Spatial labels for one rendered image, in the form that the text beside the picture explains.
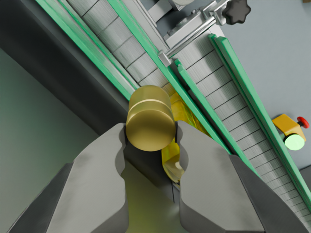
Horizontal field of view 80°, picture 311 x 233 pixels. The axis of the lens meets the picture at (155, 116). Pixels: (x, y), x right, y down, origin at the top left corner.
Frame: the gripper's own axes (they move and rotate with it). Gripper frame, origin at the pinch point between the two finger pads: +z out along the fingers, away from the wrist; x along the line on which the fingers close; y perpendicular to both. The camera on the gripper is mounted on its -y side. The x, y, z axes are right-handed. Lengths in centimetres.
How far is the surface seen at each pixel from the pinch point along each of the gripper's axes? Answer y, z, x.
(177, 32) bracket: -4.0, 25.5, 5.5
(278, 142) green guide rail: 15.4, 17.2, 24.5
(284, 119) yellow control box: 21, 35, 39
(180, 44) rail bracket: -3.0, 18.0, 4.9
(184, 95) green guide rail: 5.2, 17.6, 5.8
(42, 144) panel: 6.5, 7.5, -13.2
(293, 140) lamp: 24, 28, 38
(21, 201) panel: 8.0, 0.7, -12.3
